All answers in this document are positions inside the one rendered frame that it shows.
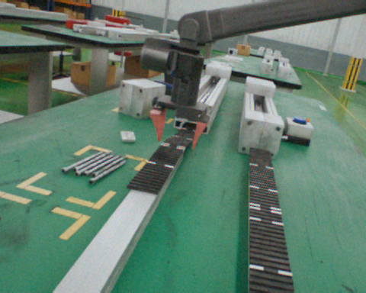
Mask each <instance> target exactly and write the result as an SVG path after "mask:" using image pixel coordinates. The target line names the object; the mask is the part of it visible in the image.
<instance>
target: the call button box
mask: <svg viewBox="0 0 366 293"><path fill-rule="evenodd" d="M313 130H314V128H313V126H312V124H311V123H308V122H306V123H300V122H297V121H295V120H294V118H286V119H285V122H284V131H283V134H282V135H284V136H288V138H287V140H285V141H287V142H291V143H297V144H301V145H305V146H309V145H310V140H311V138H312V135H313Z"/></svg>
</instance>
